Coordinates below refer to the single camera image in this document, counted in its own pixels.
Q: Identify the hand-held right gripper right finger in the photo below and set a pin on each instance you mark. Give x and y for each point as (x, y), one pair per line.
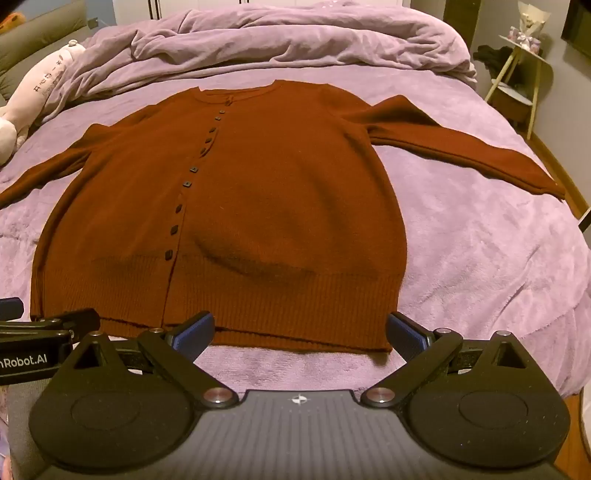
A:
(408, 336)

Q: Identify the rust brown buttoned cardigan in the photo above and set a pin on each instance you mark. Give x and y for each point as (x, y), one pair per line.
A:
(258, 207)

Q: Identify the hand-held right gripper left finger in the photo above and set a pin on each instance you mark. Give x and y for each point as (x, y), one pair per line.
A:
(196, 333)

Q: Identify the orange plush toy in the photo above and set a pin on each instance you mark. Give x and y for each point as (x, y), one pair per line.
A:
(10, 21)

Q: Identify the dark framed wall picture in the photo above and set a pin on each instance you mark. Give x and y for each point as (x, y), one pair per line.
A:
(579, 21)

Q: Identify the dark cloth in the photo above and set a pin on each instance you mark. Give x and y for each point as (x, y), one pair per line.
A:
(491, 60)

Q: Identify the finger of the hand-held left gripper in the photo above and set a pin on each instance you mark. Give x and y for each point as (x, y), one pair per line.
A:
(9, 308)
(69, 319)

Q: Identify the crumpled purple duvet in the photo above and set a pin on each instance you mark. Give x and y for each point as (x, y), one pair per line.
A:
(258, 41)

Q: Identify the olive green pillow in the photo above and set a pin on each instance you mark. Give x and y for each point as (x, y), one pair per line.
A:
(27, 50)

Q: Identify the wrapped flower bouquet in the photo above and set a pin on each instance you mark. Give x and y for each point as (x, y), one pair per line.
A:
(528, 25)

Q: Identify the purple bed sheet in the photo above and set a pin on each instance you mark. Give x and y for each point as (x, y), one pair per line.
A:
(471, 240)

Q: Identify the long white plush toy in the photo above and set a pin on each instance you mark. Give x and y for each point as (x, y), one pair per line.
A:
(37, 87)

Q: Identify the dark door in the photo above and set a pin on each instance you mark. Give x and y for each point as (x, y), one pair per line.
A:
(461, 21)

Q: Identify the small round side table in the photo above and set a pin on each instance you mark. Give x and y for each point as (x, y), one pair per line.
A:
(517, 99)

